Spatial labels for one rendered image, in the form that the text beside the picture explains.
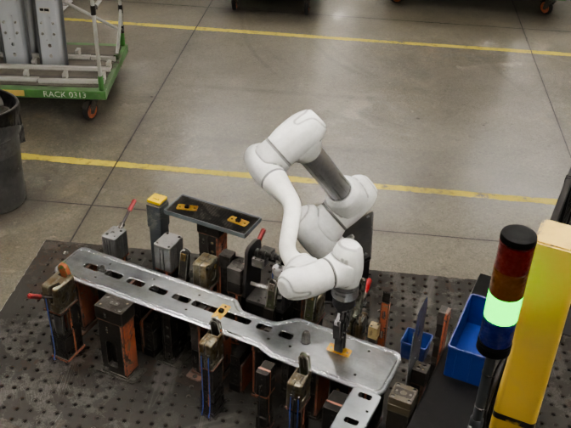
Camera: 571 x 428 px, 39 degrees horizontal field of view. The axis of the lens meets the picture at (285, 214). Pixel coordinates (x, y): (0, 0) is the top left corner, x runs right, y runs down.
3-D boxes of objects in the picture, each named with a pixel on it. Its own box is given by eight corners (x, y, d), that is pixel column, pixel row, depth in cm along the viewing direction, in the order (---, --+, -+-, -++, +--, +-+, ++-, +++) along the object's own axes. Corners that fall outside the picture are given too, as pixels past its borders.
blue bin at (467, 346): (441, 374, 267) (447, 346, 260) (465, 320, 290) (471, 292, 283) (490, 391, 261) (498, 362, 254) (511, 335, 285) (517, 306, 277)
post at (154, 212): (150, 289, 352) (144, 204, 328) (161, 279, 358) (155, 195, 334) (165, 294, 350) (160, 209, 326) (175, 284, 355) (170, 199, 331)
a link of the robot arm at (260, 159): (253, 182, 282) (282, 155, 281) (229, 153, 293) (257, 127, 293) (270, 199, 292) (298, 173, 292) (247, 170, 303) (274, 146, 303)
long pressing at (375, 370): (45, 276, 311) (45, 273, 310) (82, 246, 328) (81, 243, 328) (381, 398, 263) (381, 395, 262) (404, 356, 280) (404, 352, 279)
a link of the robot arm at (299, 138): (329, 211, 355) (366, 178, 354) (350, 235, 347) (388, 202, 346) (257, 132, 290) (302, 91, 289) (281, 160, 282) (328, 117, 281)
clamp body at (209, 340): (193, 413, 293) (189, 342, 274) (210, 392, 302) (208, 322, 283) (215, 423, 290) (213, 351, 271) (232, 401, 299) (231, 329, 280)
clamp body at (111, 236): (104, 305, 342) (95, 235, 322) (120, 290, 351) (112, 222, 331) (122, 312, 339) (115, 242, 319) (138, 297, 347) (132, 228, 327)
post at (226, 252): (219, 332, 330) (218, 253, 308) (225, 325, 334) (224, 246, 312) (230, 336, 328) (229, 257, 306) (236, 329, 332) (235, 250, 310)
